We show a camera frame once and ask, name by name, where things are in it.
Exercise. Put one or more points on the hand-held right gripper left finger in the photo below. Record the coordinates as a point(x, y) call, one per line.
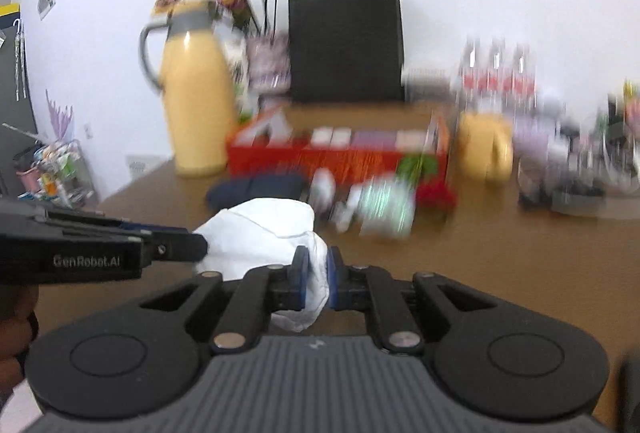
point(301, 278)

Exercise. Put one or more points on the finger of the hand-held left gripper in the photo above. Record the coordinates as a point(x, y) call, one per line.
point(175, 247)
point(160, 228)

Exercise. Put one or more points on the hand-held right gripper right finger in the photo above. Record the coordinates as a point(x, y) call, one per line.
point(334, 278)

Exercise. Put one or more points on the white paper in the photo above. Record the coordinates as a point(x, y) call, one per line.
point(260, 233)

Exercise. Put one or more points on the red cardboard box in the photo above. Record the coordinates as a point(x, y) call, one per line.
point(325, 163)

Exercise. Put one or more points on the red artificial rose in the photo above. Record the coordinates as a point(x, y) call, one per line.
point(435, 195)

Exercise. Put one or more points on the person's left hand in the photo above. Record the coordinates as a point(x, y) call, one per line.
point(17, 328)

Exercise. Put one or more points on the metal storage rack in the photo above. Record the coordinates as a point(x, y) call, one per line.
point(55, 168)

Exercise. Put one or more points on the shiny green packet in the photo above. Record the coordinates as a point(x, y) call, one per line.
point(387, 203)

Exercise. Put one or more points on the small white jar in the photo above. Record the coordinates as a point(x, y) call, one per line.
point(324, 185)

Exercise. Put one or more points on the navy pouch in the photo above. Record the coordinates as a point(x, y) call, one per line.
point(250, 190)

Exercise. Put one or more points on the yellow thermos jug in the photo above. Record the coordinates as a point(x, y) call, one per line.
point(197, 103)

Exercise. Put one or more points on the clear plastic box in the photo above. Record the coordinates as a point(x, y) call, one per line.
point(331, 136)

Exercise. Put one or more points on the dark grey panel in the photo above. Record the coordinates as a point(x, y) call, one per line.
point(15, 113)

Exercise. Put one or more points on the yellow mug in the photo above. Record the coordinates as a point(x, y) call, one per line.
point(480, 148)

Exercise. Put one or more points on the purple wrapped vase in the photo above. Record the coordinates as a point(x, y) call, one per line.
point(267, 60)

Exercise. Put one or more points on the flat white box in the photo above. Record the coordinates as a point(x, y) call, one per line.
point(426, 82)

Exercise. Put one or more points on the black paper bag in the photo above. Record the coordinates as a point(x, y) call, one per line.
point(345, 48)

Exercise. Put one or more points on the lilac container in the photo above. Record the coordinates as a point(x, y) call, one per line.
point(532, 138)

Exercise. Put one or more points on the clear water bottle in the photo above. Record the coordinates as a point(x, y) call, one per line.
point(497, 68)
point(523, 73)
point(471, 68)

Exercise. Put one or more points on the colourful snack bag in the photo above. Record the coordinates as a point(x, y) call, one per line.
point(630, 105)

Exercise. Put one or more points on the white wall outlet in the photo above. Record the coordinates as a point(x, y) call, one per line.
point(89, 131)

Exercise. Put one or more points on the purple wall decal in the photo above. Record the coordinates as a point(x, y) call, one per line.
point(60, 115)

